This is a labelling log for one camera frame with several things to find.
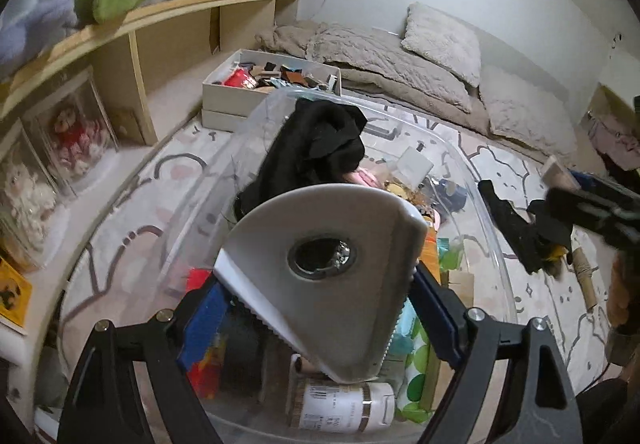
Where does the purple plush toy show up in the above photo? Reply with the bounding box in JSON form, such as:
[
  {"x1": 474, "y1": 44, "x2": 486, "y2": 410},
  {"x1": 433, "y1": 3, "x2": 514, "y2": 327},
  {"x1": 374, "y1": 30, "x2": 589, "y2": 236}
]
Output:
[{"x1": 1, "y1": 0, "x2": 77, "y2": 80}]

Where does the fluffy white pillow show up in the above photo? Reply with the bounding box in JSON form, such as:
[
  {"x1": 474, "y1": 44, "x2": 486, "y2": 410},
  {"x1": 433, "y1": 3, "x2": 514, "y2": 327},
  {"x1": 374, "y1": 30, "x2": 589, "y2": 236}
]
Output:
[{"x1": 400, "y1": 2, "x2": 482, "y2": 88}]

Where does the white labelled bottle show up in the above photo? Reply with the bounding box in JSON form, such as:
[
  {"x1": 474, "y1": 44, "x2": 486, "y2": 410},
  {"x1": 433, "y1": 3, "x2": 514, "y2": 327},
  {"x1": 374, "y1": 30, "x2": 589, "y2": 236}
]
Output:
[{"x1": 290, "y1": 379, "x2": 396, "y2": 434}]

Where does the green patterned packet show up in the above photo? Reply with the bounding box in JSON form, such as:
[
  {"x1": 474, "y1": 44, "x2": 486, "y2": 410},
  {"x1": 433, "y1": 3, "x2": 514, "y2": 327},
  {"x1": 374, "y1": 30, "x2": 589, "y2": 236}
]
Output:
[{"x1": 384, "y1": 300, "x2": 439, "y2": 424}]

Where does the black stitched glove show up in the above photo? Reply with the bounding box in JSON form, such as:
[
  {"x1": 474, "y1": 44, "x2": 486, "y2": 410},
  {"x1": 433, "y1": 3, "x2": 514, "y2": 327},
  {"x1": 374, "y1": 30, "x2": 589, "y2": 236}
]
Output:
[{"x1": 477, "y1": 180, "x2": 573, "y2": 276}]

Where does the beige blanket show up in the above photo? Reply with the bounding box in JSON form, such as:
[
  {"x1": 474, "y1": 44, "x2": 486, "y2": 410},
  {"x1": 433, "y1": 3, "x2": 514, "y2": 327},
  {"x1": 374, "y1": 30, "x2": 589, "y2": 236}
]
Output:
[{"x1": 256, "y1": 21, "x2": 489, "y2": 135}]

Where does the red dressed doll in case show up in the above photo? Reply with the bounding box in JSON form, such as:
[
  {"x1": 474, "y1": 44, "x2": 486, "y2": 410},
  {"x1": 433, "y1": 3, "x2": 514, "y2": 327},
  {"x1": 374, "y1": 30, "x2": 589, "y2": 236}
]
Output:
[{"x1": 24, "y1": 67, "x2": 118, "y2": 197}]

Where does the white jar opener tool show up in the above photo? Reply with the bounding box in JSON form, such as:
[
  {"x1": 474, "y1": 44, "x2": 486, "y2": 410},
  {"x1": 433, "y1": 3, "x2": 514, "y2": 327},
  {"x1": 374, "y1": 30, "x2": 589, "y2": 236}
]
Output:
[{"x1": 214, "y1": 184, "x2": 427, "y2": 383}]

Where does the white doll in case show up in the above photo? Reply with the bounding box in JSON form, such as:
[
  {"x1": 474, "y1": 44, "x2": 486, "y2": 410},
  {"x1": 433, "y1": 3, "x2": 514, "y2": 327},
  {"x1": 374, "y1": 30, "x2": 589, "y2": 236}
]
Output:
[{"x1": 1, "y1": 121, "x2": 68, "y2": 272}]

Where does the side shelf with clothes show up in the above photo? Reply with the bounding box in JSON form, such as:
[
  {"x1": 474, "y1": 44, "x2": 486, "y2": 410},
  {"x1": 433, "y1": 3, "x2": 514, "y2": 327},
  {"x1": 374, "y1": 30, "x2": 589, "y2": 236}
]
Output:
[{"x1": 582, "y1": 84, "x2": 639, "y2": 173}]

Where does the red book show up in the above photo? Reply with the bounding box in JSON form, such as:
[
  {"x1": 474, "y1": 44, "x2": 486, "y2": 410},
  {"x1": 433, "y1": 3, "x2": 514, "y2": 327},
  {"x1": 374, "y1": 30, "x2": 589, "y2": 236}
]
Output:
[{"x1": 186, "y1": 269, "x2": 212, "y2": 293}]

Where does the wooden headboard shelf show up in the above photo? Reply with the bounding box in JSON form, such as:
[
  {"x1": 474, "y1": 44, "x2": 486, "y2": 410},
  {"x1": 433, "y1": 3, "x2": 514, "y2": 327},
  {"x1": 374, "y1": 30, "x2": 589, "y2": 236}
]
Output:
[{"x1": 1, "y1": 0, "x2": 299, "y2": 145}]

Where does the yellow box with black figure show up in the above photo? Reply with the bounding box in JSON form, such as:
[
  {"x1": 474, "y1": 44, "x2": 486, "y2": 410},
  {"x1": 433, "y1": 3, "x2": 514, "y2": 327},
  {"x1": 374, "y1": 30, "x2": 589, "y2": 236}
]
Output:
[{"x1": 0, "y1": 259, "x2": 32, "y2": 327}]

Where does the white shoe box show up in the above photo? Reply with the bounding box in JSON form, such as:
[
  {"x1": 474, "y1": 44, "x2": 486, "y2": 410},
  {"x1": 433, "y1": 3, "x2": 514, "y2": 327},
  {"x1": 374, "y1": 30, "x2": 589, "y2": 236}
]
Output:
[{"x1": 201, "y1": 49, "x2": 342, "y2": 132}]

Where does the beige quilted pillow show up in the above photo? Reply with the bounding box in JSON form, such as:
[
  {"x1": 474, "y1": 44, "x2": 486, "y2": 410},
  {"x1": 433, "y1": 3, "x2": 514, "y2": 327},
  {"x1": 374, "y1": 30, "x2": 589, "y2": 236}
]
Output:
[{"x1": 480, "y1": 66, "x2": 577, "y2": 158}]

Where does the black cloth in bin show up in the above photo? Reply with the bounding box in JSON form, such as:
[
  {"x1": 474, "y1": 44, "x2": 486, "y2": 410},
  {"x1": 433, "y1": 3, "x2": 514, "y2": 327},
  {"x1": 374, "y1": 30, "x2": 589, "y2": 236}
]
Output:
[{"x1": 234, "y1": 98, "x2": 368, "y2": 219}]

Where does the twine spool on cardboard tube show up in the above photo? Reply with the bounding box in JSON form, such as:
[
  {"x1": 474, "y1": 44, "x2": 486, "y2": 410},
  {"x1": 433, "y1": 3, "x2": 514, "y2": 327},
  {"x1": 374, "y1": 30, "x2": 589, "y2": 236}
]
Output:
[{"x1": 572, "y1": 247, "x2": 598, "y2": 313}]

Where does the clear plastic storage bin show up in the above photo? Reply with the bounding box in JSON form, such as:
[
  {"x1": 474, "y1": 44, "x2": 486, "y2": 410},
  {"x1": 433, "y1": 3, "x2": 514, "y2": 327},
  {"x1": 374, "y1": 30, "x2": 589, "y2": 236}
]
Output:
[{"x1": 158, "y1": 90, "x2": 515, "y2": 443}]

